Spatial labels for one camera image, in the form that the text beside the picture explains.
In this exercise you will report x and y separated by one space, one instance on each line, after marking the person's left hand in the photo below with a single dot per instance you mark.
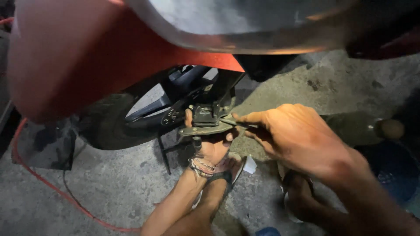
210 147

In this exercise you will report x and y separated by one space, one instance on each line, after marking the person's right hand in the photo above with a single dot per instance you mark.
302 141

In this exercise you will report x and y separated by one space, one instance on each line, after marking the grey metal motorcycle bracket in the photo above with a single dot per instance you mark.
205 122

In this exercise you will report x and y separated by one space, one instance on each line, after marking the thin metal hand tool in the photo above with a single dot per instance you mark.
238 123

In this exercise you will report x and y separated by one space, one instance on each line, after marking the white paper scrap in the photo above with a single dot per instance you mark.
250 165

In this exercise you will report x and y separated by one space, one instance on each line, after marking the black motorcycle stand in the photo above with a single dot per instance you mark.
165 150

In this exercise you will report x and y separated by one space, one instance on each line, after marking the black drilled metal plate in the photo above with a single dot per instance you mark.
171 114

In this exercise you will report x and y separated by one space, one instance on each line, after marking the dark green bottle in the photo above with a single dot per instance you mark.
354 129

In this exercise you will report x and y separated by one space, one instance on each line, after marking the black wheel rim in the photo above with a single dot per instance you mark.
154 105

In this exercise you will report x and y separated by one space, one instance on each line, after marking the black motorcycle underside part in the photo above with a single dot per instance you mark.
262 67

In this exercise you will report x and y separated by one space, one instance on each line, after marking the dark blue basin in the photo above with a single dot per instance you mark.
390 170

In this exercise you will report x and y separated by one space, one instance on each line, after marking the blue plastic object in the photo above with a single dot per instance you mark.
268 231

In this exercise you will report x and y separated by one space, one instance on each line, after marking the black motorcycle rear tyre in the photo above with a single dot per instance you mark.
108 127

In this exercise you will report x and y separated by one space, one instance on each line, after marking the silver metal exhaust cover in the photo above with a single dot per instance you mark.
249 26

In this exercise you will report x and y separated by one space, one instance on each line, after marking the dark motorcycle seat part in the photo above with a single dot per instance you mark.
387 29

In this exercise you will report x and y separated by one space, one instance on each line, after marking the red motorcycle body panel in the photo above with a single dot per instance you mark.
88 55

